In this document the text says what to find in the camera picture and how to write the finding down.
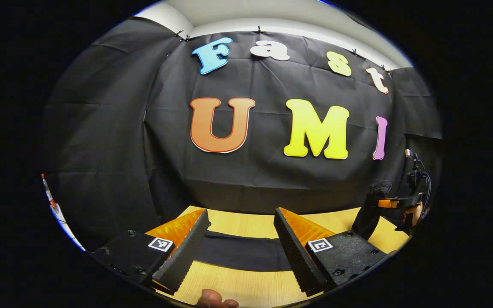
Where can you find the black jeans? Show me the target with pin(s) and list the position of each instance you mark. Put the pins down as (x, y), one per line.
(242, 252)

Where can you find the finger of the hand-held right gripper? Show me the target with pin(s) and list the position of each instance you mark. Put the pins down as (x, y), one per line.
(394, 202)

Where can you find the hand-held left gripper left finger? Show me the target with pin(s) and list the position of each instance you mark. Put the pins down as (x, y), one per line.
(184, 254)

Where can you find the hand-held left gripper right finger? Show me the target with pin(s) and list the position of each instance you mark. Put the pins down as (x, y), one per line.
(293, 252)

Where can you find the black backdrop cloth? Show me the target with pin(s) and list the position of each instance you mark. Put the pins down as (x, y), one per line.
(101, 141)

